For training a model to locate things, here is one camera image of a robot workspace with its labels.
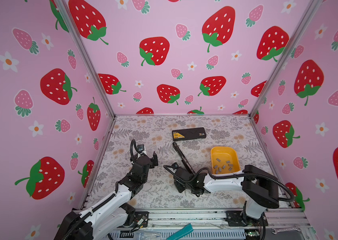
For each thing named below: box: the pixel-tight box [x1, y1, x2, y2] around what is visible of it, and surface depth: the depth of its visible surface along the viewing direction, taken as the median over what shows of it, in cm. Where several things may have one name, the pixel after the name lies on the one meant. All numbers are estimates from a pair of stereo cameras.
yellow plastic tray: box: [210, 146, 241, 175], surface depth 97 cm
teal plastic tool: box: [166, 223, 194, 240], surface depth 72 cm
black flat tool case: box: [172, 127, 207, 142], surface depth 109 cm
